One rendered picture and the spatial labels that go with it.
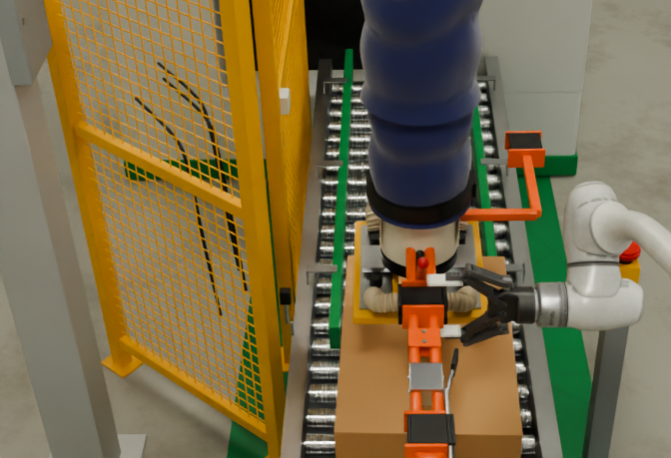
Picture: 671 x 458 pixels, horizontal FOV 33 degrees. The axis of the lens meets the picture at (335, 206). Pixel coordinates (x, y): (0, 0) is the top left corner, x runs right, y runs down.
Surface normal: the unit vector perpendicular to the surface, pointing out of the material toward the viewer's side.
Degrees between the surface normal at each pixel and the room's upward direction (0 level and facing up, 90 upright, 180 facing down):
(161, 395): 0
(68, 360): 90
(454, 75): 98
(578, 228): 65
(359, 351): 0
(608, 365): 90
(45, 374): 90
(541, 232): 0
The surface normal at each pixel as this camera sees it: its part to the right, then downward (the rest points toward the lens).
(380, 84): -0.73, 0.54
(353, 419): -0.04, -0.80
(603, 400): -0.04, 0.60
